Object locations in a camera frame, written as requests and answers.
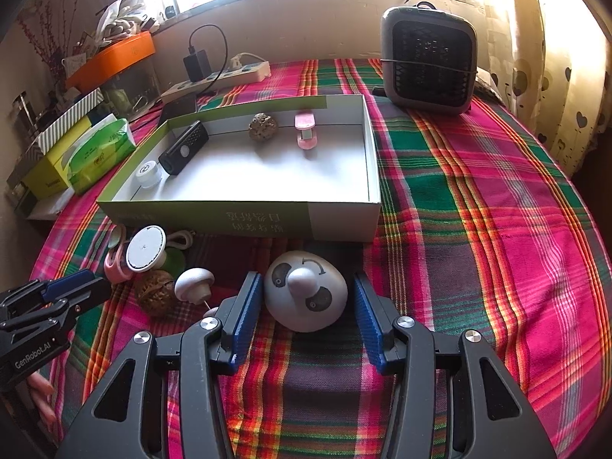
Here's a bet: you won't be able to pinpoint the pink teal carabiner clip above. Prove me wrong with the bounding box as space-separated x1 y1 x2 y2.
104 224 134 285

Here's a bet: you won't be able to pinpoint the white mushroom toy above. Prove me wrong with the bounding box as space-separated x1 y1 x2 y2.
173 267 218 317

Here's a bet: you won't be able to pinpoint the black rectangular device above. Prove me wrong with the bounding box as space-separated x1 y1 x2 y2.
159 120 208 176

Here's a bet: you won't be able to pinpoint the small pink clip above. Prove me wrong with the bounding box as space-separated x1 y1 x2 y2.
295 112 317 150

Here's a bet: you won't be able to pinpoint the person's left hand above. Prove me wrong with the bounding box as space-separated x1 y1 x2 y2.
26 372 57 428

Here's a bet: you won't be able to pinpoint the white paper stack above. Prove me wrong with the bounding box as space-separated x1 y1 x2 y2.
27 187 75 222

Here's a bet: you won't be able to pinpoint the yellow box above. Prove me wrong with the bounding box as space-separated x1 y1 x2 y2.
22 115 92 200

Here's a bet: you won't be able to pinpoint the small white jar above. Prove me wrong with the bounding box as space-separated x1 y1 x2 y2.
135 160 164 189

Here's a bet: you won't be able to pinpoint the striped box lid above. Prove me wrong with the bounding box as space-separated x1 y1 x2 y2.
34 88 104 155

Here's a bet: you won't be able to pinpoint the green tissue pack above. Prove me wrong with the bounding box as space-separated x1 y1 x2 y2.
67 114 136 195

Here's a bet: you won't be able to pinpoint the plaid bed cover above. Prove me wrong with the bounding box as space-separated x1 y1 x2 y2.
33 59 611 458

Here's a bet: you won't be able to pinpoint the green white cardboard box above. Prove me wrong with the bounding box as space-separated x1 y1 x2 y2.
98 94 382 243

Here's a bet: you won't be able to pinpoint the walnut in box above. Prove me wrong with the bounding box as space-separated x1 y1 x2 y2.
248 112 279 142

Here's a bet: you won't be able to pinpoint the black smartphone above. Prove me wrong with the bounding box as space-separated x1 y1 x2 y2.
158 93 198 127

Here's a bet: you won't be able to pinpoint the orange tray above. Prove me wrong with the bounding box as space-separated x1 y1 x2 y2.
65 31 156 93

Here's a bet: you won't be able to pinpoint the white power strip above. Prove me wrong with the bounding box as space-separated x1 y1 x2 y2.
161 61 271 104

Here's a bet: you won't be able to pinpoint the red flower branches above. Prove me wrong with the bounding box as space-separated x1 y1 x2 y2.
16 0 79 85

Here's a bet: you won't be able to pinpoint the grey desk fan heater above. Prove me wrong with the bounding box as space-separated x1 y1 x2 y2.
381 6 477 115

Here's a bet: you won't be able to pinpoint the heart pattern curtain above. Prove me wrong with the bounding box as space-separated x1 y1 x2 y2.
478 0 611 176

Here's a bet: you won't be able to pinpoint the white cable bundle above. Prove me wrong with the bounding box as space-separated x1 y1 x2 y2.
164 229 195 251

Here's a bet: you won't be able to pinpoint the black charger with cable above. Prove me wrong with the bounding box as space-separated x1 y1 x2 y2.
182 24 229 92

